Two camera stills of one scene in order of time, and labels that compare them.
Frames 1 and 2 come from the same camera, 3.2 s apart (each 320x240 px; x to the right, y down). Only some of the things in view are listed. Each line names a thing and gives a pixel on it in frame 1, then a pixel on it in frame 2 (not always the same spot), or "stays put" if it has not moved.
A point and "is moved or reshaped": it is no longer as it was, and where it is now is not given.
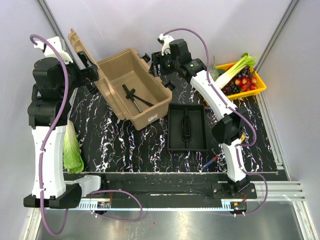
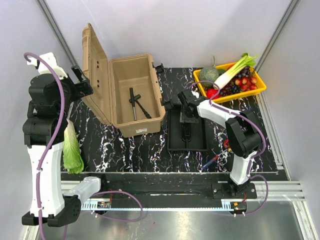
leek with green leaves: x=247 y=60 stays put
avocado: x=221 y=71 stays put
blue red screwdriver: x=216 y=157 stays put
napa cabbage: x=72 y=159 stays put
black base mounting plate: x=168 y=187 stays put
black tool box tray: x=187 y=128 stays put
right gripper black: x=156 y=60 → x=183 y=118
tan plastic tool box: x=130 y=85 is moved or reshaped
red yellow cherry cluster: x=247 y=84 stays put
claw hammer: x=132 y=97 → x=133 y=100
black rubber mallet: x=132 y=91 → x=135 y=98
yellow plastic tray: x=261 y=86 stays put
